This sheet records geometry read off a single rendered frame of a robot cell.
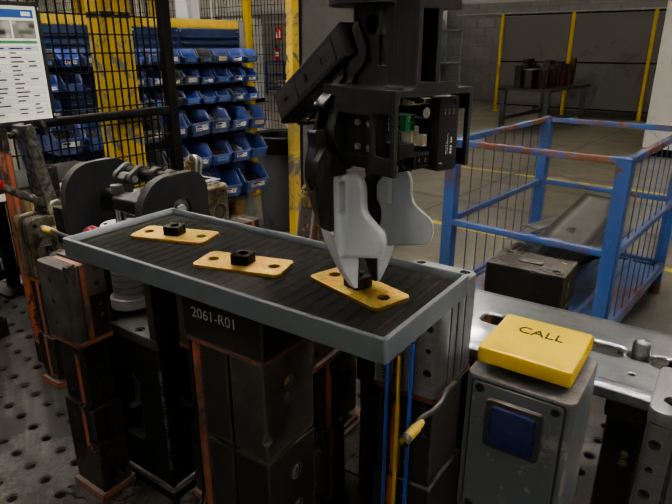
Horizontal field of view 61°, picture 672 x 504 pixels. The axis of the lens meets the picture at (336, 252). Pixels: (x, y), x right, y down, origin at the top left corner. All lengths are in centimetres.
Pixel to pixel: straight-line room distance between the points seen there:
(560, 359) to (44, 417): 100
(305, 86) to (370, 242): 13
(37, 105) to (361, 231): 148
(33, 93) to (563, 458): 163
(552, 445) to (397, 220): 19
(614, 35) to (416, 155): 1243
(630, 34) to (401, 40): 1237
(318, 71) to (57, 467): 83
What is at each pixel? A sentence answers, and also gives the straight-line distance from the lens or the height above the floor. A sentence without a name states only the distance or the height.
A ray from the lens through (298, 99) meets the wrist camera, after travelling 45.
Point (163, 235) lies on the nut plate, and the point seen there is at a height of 116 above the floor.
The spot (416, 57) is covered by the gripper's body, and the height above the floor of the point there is 134.
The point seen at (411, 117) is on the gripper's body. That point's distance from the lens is 37.
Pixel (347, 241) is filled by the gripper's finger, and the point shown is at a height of 121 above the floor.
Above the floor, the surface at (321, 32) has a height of 143.
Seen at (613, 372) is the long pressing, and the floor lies 100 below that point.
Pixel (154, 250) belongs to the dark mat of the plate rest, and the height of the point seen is 116.
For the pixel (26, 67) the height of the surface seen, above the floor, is 129.
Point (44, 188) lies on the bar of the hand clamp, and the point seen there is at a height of 110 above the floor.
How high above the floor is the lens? 134
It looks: 20 degrees down
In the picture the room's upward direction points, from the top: straight up
